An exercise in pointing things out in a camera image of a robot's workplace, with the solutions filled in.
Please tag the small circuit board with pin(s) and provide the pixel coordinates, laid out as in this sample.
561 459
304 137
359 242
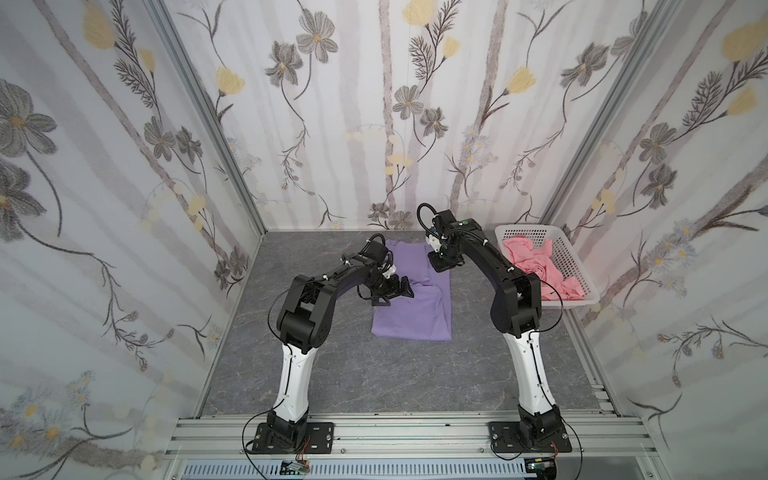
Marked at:
541 468
294 467

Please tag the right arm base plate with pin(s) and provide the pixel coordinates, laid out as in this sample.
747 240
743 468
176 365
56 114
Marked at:
519 437

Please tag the white plastic laundry basket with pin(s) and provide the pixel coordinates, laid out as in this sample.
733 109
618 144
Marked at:
564 257

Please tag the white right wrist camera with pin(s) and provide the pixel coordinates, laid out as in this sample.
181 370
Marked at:
434 242

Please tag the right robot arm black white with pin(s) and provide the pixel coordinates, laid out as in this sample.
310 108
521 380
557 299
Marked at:
516 311

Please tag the aluminium front rail frame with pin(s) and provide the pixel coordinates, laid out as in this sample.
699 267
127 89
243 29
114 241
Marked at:
604 446

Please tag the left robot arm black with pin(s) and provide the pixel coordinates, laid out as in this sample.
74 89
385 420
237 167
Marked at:
304 323

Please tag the purple t-shirt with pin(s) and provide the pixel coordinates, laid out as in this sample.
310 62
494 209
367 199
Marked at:
428 315

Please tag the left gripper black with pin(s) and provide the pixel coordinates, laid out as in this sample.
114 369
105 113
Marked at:
394 289

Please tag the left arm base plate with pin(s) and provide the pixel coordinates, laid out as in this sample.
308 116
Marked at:
309 438

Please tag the pink t-shirt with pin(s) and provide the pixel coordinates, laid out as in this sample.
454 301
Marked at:
521 252

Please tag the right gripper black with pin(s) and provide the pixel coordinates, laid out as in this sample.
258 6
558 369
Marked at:
441 259

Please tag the white ventilation grille strip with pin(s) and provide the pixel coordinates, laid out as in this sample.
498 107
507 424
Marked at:
358 469

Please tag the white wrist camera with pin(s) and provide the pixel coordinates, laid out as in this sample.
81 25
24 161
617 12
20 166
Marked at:
389 272
434 242

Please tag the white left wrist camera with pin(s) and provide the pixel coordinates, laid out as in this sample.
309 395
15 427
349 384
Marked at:
389 272

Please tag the small circuit board right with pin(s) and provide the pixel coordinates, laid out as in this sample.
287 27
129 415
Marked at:
541 468

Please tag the small circuit board left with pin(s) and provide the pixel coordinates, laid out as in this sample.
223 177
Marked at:
294 467

